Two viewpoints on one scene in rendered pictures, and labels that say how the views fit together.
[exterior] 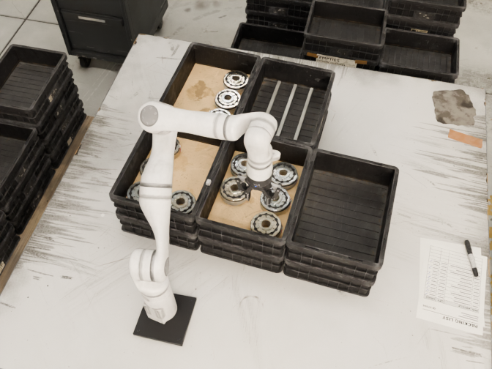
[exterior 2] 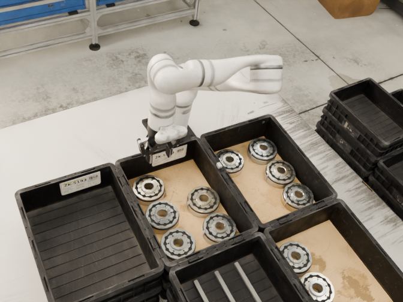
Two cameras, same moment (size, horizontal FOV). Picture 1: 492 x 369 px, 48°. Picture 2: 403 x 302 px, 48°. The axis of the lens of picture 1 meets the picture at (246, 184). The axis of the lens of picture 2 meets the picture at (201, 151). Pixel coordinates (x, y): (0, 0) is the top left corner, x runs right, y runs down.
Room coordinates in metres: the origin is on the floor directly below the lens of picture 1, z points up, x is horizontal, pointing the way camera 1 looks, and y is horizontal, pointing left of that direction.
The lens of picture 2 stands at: (1.59, -0.65, 2.05)
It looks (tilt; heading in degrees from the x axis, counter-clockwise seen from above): 48 degrees down; 128
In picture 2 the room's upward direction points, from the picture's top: 10 degrees clockwise
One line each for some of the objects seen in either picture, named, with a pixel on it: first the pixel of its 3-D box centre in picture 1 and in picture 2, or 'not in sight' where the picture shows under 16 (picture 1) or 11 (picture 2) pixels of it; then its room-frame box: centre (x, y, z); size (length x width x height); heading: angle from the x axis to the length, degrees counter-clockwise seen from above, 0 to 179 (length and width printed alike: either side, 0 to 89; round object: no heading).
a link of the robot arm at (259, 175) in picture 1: (261, 159); (165, 118); (0.97, -0.04, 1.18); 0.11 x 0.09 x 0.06; 164
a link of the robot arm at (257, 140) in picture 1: (259, 144); (162, 84); (0.95, -0.04, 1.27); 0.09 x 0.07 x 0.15; 160
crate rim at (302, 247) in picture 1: (345, 205); (87, 230); (0.99, -0.32, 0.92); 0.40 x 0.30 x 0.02; 163
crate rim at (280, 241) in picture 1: (256, 183); (183, 196); (1.07, -0.03, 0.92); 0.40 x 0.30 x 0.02; 163
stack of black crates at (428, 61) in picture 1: (412, 75); not in sight; (2.24, -0.91, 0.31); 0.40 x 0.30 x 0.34; 77
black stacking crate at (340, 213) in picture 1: (343, 214); (88, 239); (0.99, -0.32, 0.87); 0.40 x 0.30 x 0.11; 163
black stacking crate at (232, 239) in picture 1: (255, 192); (182, 205); (1.07, -0.03, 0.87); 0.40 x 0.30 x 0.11; 163
